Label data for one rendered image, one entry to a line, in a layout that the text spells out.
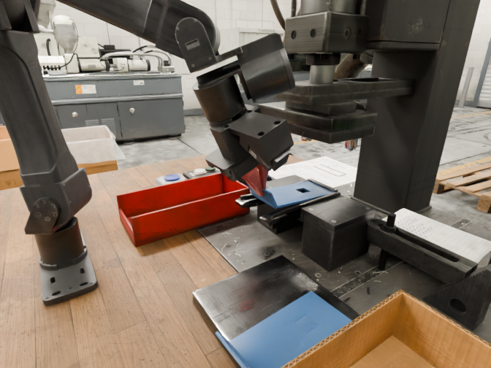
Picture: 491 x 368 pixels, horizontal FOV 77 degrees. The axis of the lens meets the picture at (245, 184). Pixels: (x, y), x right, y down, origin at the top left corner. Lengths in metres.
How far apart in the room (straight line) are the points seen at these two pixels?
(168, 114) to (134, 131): 0.58
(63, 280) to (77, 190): 0.14
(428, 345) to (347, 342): 0.10
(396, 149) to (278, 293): 0.40
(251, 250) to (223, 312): 0.17
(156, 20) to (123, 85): 4.51
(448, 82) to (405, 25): 0.19
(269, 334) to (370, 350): 0.12
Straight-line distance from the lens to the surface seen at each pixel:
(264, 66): 0.40
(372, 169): 0.74
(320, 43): 0.47
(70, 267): 0.58
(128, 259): 0.58
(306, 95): 0.47
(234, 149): 0.42
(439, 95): 0.70
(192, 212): 0.61
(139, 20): 0.42
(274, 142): 0.36
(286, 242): 0.59
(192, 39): 0.39
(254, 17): 8.02
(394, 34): 0.55
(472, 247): 0.59
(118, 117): 4.94
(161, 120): 5.07
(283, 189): 0.57
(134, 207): 0.70
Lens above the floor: 1.22
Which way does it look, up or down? 22 degrees down
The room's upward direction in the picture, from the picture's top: straight up
